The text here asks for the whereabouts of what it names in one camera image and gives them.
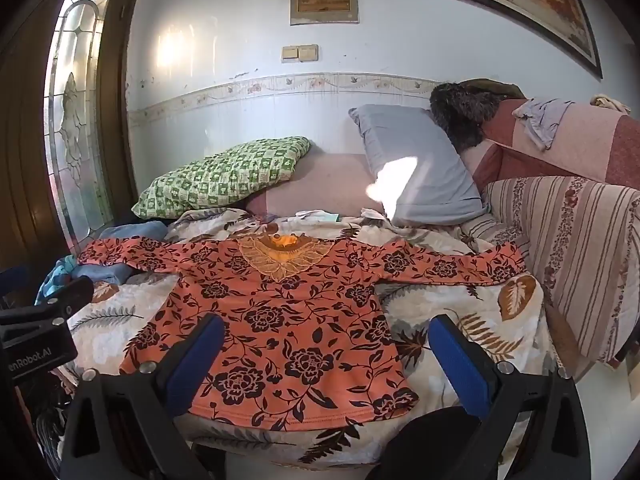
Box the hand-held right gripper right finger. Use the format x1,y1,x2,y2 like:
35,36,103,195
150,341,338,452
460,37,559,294
427,314,592,480

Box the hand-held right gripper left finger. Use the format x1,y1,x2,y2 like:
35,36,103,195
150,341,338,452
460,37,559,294
59,313,227,480

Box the orange floral shirt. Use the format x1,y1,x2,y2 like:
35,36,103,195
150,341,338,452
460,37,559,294
77,232,526,433

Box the teal patterned cloth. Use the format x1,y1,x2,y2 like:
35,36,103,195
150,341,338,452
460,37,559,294
35,255,78,306

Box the leaf print fleece blanket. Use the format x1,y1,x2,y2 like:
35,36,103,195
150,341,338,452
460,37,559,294
65,207,556,466

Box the blue folded cloth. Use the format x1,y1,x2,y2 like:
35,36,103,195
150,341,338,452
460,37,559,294
72,220,168,286

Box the sofa with striped cover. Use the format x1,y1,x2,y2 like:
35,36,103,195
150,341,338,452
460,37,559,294
460,95,640,371

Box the grey pillow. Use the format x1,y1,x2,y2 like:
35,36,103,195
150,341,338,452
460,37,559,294
348,104,491,227

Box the small white cloth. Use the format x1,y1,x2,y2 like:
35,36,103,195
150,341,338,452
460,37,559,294
295,208,341,223

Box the green checked pillow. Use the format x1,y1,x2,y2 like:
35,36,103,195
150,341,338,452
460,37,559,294
131,136,312,220

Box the wooden door with glass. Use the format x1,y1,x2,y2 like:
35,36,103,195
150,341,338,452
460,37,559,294
0,0,138,271

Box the dark fuzzy blanket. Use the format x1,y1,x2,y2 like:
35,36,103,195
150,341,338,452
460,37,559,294
430,82,501,152

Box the lavender garment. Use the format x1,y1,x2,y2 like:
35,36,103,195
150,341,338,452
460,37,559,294
515,98,576,151

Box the olive garment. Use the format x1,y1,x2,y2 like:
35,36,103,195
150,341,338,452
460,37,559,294
460,78,527,101

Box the pale yellow cloth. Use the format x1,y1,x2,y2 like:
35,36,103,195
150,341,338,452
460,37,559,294
590,93,632,113

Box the wall electric panel box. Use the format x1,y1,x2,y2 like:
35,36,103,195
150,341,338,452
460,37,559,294
290,0,360,26

